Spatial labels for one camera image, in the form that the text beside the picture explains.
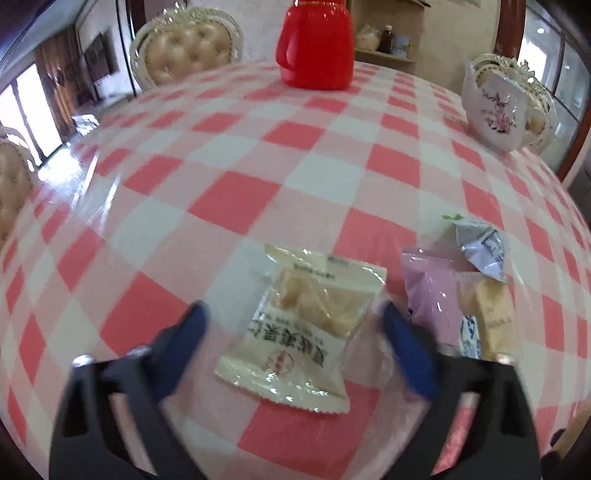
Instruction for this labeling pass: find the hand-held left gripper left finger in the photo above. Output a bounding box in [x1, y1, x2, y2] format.
[48, 300, 209, 480]

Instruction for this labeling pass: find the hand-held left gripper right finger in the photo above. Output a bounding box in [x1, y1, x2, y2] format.
[382, 301, 542, 480]

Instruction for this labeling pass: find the cream pastry packet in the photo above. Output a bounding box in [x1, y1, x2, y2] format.
[215, 244, 387, 416]

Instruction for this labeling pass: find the pink snack packet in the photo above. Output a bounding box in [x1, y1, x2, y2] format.
[401, 248, 467, 347]

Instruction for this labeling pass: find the yellow snack packet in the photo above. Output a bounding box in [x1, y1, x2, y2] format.
[457, 271, 517, 361]

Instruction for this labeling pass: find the silver grey snack packet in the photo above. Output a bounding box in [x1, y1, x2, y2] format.
[455, 220, 508, 283]

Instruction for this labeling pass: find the red white checkered tablecloth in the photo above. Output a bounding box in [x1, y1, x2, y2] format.
[0, 60, 591, 480]

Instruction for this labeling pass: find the cream tufted ornate chair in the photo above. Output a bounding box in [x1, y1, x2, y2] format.
[0, 124, 35, 250]
[129, 7, 244, 93]

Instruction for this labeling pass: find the white television cabinet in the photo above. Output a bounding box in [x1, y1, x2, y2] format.
[71, 113, 100, 137]

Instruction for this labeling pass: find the white floral teapot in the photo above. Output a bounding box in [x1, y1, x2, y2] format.
[473, 53, 557, 153]
[462, 59, 543, 153]

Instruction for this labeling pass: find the brown curtain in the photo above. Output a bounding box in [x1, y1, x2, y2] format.
[34, 25, 88, 139]

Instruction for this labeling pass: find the beige food bag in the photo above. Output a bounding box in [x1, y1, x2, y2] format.
[355, 24, 382, 51]

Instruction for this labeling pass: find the red thermos jug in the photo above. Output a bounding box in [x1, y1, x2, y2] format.
[276, 0, 355, 90]

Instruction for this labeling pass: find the wooden corner shelf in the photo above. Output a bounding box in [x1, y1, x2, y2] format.
[353, 0, 426, 63]

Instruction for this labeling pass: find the wall television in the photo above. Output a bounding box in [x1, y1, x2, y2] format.
[83, 31, 116, 88]

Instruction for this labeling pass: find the glass door brown frame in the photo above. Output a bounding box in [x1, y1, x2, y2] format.
[499, 0, 591, 181]

